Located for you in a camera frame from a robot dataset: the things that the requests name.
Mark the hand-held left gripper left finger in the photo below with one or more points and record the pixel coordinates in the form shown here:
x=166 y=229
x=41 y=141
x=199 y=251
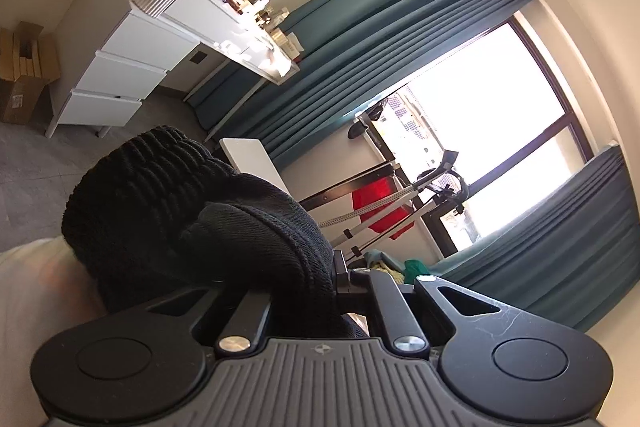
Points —
x=247 y=322

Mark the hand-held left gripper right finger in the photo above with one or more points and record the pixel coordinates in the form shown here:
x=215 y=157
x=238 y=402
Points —
x=395 y=312

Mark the black pants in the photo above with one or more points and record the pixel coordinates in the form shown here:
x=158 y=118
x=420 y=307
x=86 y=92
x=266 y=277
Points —
x=200 y=217

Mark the green clothes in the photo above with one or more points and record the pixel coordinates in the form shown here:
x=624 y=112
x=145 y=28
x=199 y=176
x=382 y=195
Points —
x=412 y=269

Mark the red cloth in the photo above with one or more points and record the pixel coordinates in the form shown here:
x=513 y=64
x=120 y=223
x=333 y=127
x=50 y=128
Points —
x=380 y=202

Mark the garment steamer stand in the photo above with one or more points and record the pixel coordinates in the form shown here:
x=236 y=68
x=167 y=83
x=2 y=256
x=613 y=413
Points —
x=425 y=197

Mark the white bed footboard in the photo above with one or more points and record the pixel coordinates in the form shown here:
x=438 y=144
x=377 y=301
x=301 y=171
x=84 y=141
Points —
x=257 y=164

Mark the teal curtain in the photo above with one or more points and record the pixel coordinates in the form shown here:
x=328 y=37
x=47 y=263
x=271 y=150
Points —
x=550 y=247
x=375 y=32

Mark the dark cloth on windowsill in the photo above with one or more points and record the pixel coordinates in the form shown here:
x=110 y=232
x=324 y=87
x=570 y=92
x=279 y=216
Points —
x=377 y=109

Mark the bed with pastel sheet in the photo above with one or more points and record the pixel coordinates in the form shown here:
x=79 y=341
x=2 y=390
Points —
x=35 y=307

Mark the dark framed window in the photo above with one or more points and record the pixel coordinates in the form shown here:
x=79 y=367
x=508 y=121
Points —
x=500 y=107

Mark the beige tissue box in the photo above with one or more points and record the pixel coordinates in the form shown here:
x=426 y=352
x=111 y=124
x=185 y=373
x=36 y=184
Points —
x=286 y=44

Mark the white dressing table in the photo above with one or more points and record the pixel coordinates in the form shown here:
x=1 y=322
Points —
x=150 y=47

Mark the cardboard box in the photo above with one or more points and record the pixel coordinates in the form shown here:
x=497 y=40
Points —
x=22 y=77

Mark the wall socket under table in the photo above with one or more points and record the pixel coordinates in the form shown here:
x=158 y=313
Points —
x=198 y=58

